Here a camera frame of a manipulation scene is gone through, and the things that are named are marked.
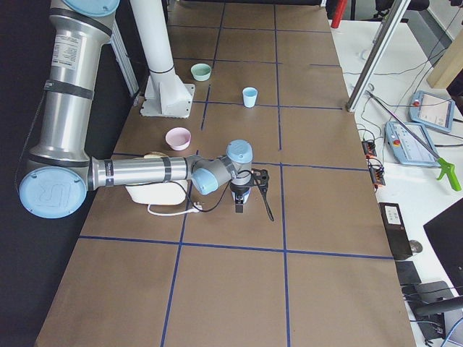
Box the toast slice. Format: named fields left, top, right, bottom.
left=143, top=152, right=168, bottom=159

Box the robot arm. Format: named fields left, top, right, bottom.
left=19, top=1, right=255, bottom=219

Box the pink bowl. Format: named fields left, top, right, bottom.
left=165, top=127, right=192, bottom=151

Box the far teach pendant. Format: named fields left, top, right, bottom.
left=409, top=90, right=456, bottom=133

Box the light blue cup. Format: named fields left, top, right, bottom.
left=242, top=87, right=258, bottom=108
left=231, top=189, right=250, bottom=204

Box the reach grabber tool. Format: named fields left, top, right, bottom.
left=368, top=91, right=462, bottom=192

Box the orange black connector board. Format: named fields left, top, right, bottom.
left=362, top=140, right=386, bottom=191

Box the aluminium frame post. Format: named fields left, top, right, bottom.
left=346, top=0, right=411, bottom=112

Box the cream toaster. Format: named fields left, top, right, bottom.
left=125, top=179, right=187, bottom=205

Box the red cylinder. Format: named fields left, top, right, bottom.
left=331, top=0, right=348, bottom=29

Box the black box with label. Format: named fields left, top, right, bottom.
left=378, top=202, right=412, bottom=260

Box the teach pendant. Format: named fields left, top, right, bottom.
left=384, top=121, right=438, bottom=168
left=409, top=90, right=456, bottom=133

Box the green bowl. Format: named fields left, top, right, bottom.
left=190, top=63, right=212, bottom=82

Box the near teach pendant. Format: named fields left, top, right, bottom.
left=384, top=121, right=438, bottom=168

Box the white camera mast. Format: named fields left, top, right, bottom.
left=130, top=0, right=195, bottom=119

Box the black monitor corner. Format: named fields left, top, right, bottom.
left=424, top=202, right=462, bottom=286

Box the black camera cable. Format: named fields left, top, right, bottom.
left=173, top=169, right=275, bottom=222

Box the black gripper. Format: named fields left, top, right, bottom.
left=230, top=183, right=251, bottom=213

